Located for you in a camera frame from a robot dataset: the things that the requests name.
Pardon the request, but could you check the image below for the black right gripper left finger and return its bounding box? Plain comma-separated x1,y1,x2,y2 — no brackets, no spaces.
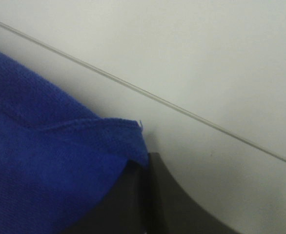
62,161,148,234

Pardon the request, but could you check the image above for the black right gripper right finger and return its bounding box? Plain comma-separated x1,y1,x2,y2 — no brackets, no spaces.
147,153,233,234

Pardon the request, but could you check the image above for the blue towel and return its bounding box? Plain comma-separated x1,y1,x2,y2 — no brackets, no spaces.
0,52,148,234

